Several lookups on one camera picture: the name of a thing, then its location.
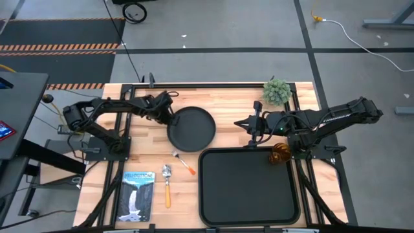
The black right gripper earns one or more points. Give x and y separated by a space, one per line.
268 124

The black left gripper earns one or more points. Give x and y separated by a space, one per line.
163 106

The round black plate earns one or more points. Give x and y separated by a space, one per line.
194 129

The amber ribbed glass cup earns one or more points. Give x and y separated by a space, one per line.
279 154

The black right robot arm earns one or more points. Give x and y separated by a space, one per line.
339 118

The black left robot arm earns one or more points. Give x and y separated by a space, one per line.
113 105

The black rectangular serving tray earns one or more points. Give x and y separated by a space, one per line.
249 191

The small green potted plant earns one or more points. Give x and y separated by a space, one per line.
276 92

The Yellowstone waterfall book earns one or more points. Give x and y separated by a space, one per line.
136 197

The black round knob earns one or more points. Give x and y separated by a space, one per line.
47 98

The black hazard-striped floor mat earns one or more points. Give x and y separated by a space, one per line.
48 32
48 69

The black side desk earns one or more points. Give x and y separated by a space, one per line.
22 113

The grey metal foot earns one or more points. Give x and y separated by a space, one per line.
404 111

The phone in red case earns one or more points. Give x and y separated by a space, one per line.
4 131

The grey metal table base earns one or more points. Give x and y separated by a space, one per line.
388 23

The dark device on desk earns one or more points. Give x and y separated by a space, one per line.
4 83

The black aluminium table frame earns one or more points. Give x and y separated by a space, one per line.
210 86

